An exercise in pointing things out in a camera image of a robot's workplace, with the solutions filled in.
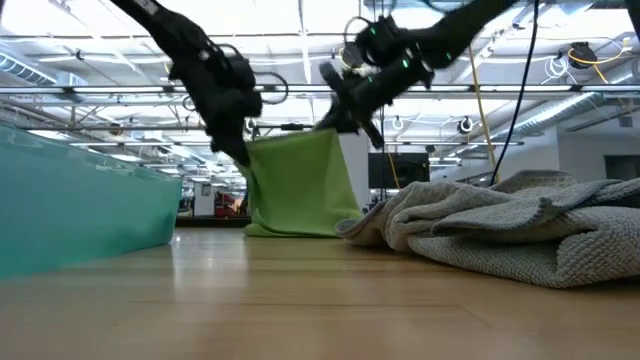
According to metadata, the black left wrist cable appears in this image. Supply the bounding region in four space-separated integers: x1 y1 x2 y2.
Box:
214 43 290 106

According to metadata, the white cabinet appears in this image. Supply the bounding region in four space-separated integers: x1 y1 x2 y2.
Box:
193 182 216 217

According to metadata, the red background object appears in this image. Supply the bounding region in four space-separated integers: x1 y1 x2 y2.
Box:
214 192 249 219

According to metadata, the yellow cable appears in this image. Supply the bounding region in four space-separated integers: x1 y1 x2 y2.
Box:
467 44 501 182

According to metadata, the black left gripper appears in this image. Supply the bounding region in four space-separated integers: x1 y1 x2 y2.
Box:
169 43 265 169

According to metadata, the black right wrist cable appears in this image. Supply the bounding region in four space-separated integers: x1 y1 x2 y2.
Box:
342 15 374 51

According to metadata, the teal translucent plastic bin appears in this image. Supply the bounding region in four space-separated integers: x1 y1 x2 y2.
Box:
0 122 183 279

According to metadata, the black background stand frame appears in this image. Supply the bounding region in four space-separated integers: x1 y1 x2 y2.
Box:
249 122 321 132

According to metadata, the grey microfiber towel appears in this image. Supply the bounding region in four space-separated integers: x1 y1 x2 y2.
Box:
337 169 640 290

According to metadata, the bright green microfiber towel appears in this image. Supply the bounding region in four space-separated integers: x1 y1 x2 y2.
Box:
238 127 363 239

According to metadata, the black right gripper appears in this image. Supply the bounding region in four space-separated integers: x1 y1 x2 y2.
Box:
314 51 436 151

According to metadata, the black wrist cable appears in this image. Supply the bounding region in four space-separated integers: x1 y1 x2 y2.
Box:
342 15 374 51
214 43 290 106

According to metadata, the black hanging cable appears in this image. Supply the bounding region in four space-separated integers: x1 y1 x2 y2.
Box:
489 0 541 187

